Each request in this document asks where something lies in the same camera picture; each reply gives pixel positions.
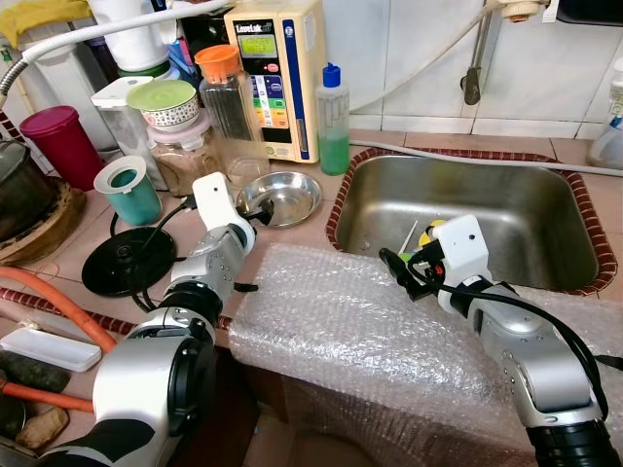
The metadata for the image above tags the thin white water hose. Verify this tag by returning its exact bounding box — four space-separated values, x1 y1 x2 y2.
348 10 493 116

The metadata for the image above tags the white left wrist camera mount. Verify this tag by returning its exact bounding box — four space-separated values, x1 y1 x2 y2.
192 172 244 230

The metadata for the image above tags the teal cup white rim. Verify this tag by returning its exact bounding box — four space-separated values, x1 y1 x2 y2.
92 156 162 227

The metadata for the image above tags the yellow plastic cup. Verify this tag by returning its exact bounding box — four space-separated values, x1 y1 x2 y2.
419 220 447 246

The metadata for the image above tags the round steel plate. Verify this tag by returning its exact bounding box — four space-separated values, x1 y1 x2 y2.
237 171 323 230

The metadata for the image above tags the round wooden trivet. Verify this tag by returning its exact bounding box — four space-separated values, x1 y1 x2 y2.
0 180 87 266

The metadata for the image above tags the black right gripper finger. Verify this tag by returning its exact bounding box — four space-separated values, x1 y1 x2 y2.
379 247 415 296

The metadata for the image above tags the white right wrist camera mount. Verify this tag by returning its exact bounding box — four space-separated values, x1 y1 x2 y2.
428 214 490 288

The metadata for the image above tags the green soap bottle blue cap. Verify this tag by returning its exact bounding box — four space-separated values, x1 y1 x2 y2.
316 63 351 176

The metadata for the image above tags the white rectangular tray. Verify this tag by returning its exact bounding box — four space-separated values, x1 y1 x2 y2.
0 326 103 373

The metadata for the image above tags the white plastic jug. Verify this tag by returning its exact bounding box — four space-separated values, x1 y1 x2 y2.
92 0 171 74

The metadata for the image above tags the patterned bowl green lid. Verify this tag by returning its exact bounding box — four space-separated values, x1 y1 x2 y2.
125 78 201 129

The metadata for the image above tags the yellow cloth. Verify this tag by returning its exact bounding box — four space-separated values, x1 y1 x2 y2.
0 0 93 45

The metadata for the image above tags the clear spray bottle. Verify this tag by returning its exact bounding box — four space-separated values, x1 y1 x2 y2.
589 73 623 171

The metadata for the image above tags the stainless steel sink basin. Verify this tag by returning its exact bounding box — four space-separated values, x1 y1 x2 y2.
324 148 622 296

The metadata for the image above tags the black hanging tray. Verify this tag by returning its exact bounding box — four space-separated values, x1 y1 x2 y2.
555 0 623 27

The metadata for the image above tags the steel cooking pot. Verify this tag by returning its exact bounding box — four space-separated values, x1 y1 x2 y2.
0 139 59 242

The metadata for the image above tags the clear container white lid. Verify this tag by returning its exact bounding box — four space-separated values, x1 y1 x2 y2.
91 76 157 181

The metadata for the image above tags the brown powder plastic jar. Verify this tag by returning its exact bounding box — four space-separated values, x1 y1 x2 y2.
146 112 225 196

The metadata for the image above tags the clear bubble wrap sheet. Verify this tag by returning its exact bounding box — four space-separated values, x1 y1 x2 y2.
227 243 623 467

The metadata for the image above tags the maroon plastic tumbler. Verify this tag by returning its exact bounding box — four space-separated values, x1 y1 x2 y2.
19 105 103 191

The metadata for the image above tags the green handled steel spoon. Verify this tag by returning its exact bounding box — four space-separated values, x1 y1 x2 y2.
399 219 421 269

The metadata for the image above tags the grey wall tap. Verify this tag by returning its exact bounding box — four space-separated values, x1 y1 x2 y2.
460 0 546 106

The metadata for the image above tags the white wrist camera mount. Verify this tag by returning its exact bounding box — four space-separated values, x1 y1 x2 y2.
428 214 490 288
192 172 244 230

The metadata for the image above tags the white flexible hose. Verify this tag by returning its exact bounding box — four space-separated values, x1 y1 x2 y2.
0 0 235 98

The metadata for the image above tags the glass jar orange lid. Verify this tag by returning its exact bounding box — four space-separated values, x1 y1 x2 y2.
195 44 266 181

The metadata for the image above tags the black round kettle base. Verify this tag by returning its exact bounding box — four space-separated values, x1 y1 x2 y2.
81 227 179 298

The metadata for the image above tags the orange gas hose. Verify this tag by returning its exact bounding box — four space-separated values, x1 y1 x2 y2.
0 265 120 414

